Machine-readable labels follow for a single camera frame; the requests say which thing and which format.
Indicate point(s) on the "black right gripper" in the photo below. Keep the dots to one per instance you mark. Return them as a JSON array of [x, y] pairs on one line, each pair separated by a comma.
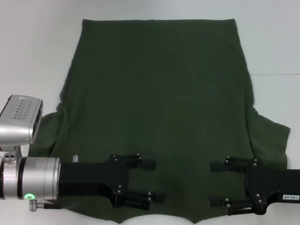
[[276, 185]]

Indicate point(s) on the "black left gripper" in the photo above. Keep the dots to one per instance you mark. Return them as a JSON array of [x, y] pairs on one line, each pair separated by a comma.
[[82, 178]]

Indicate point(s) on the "dark green t-shirt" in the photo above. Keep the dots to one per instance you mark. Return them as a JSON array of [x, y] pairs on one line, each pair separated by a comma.
[[152, 93]]

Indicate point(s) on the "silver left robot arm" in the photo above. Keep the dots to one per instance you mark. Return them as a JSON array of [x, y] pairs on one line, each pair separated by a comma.
[[37, 178]]

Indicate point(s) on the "small silver cylindrical connector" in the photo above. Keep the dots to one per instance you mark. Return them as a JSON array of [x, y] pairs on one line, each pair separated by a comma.
[[75, 158]]

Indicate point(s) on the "silver camera mount bracket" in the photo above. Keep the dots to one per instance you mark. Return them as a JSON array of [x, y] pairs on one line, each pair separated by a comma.
[[10, 158]]

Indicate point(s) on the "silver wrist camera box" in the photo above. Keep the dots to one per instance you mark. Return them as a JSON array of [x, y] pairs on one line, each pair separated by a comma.
[[18, 126]]

